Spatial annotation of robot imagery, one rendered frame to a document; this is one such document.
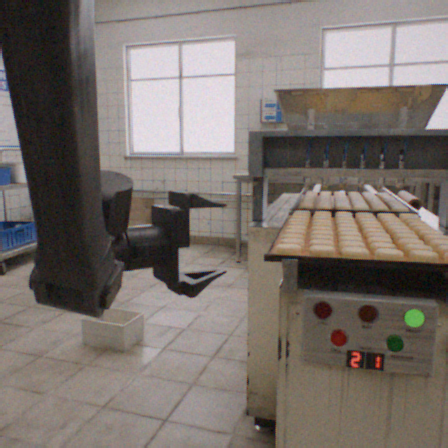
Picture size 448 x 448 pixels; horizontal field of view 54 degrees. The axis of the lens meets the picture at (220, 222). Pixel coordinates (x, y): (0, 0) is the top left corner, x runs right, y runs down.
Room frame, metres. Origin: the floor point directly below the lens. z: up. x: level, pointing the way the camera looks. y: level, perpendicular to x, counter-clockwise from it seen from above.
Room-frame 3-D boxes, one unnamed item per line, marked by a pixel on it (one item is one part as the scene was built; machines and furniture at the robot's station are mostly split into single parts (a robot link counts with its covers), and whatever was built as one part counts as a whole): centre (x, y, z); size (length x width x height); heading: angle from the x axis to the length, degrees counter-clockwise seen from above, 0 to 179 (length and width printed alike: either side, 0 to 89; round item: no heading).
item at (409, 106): (1.63, -0.49, 1.25); 0.56 x 0.29 x 0.14; 76
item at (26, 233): (4.21, 2.13, 0.28); 0.56 x 0.38 x 0.20; 169
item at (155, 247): (0.56, 0.09, 0.99); 0.07 x 0.07 x 0.10; 32
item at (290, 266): (1.78, -0.37, 0.87); 2.01 x 0.03 x 0.07; 166
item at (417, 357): (0.79, -0.28, 0.77); 0.24 x 0.04 x 0.14; 76
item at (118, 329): (2.43, 0.63, 0.08); 0.30 x 0.22 x 0.16; 69
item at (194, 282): (0.60, 0.03, 0.95); 0.09 x 0.07 x 0.07; 122
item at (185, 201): (0.60, 0.03, 1.02); 0.09 x 0.07 x 0.07; 122
